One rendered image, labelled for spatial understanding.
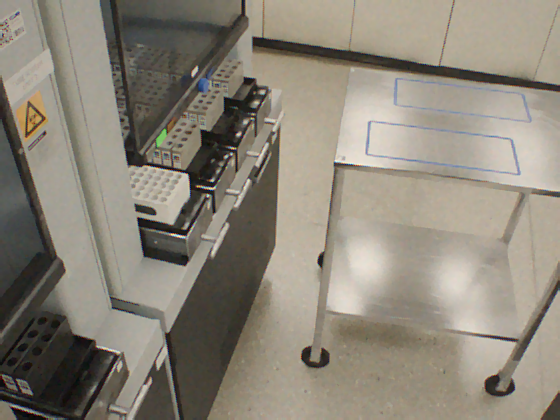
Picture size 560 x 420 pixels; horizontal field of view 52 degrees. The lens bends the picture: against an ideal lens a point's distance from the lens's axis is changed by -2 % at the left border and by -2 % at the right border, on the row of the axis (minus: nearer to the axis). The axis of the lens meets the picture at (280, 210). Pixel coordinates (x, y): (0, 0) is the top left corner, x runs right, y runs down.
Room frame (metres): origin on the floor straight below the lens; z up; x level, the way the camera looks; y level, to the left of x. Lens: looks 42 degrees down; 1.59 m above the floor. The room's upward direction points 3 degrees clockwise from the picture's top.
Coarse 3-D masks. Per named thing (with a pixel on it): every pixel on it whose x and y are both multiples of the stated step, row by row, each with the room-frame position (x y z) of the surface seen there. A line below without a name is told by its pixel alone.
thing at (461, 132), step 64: (384, 128) 1.17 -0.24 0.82; (448, 128) 1.19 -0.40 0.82; (512, 128) 1.20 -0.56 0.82; (320, 256) 1.46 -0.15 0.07; (384, 256) 1.27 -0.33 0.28; (448, 256) 1.28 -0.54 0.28; (320, 320) 1.03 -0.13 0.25; (384, 320) 1.02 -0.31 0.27; (448, 320) 1.03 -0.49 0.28; (512, 320) 1.04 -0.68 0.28; (512, 384) 0.96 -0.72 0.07
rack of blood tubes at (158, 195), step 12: (132, 168) 0.92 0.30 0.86; (144, 168) 0.92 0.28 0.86; (156, 168) 0.92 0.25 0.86; (132, 180) 0.88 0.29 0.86; (144, 180) 0.88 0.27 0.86; (156, 180) 0.90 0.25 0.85; (168, 180) 0.89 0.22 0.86; (180, 180) 0.89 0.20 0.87; (132, 192) 0.84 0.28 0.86; (144, 192) 0.84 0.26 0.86; (156, 192) 0.85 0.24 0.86; (168, 192) 0.85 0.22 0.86; (180, 192) 0.86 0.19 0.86; (144, 204) 0.82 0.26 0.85; (156, 204) 0.82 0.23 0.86; (168, 204) 0.81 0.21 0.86; (180, 204) 0.85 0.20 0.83; (144, 216) 0.82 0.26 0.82; (156, 216) 0.82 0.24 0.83; (168, 216) 0.81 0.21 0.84
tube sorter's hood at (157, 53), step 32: (128, 0) 0.84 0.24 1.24; (160, 0) 0.94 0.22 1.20; (192, 0) 1.07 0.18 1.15; (224, 0) 1.25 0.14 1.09; (128, 32) 0.83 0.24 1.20; (160, 32) 0.93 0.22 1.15; (192, 32) 1.06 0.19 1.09; (224, 32) 1.24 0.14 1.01; (128, 64) 0.81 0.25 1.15; (160, 64) 0.92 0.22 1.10; (192, 64) 1.05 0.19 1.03; (128, 96) 0.80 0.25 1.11; (160, 96) 0.91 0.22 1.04; (192, 96) 1.01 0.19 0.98; (160, 128) 0.87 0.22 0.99; (128, 160) 0.80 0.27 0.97
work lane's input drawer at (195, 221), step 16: (192, 192) 0.91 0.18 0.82; (192, 208) 0.86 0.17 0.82; (208, 208) 0.89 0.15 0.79; (144, 224) 0.82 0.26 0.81; (160, 224) 0.81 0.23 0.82; (176, 224) 0.81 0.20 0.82; (192, 224) 0.83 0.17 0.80; (208, 224) 0.89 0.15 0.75; (224, 224) 0.88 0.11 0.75; (144, 240) 0.81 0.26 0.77; (160, 240) 0.80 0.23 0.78; (176, 240) 0.79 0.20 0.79; (192, 240) 0.81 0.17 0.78; (208, 240) 0.84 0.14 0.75; (192, 256) 0.80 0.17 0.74; (208, 256) 0.79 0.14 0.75
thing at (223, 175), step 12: (216, 156) 1.03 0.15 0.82; (228, 156) 1.04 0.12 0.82; (216, 168) 0.99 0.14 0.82; (228, 168) 1.02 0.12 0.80; (192, 180) 0.96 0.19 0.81; (204, 180) 0.95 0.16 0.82; (216, 180) 0.96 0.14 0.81; (228, 180) 1.02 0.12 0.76; (204, 192) 0.94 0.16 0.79; (216, 192) 0.94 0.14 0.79; (228, 192) 0.99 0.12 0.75; (240, 192) 0.99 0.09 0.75; (216, 204) 0.94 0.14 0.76
